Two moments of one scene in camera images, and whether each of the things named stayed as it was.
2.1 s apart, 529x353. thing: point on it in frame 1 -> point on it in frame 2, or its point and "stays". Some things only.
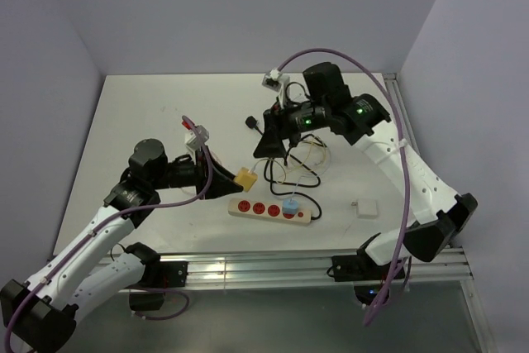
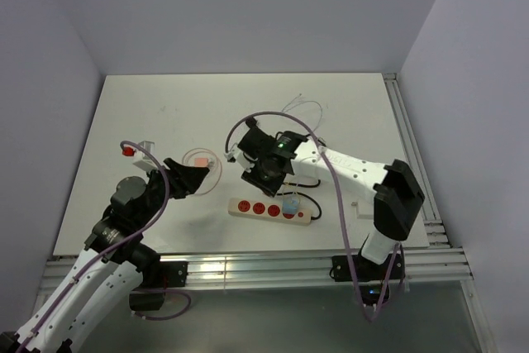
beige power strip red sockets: [268, 212] stays
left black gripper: [221, 182] -> [184, 179]
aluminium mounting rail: [230, 270] stays
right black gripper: [277, 126] -> [269, 188]
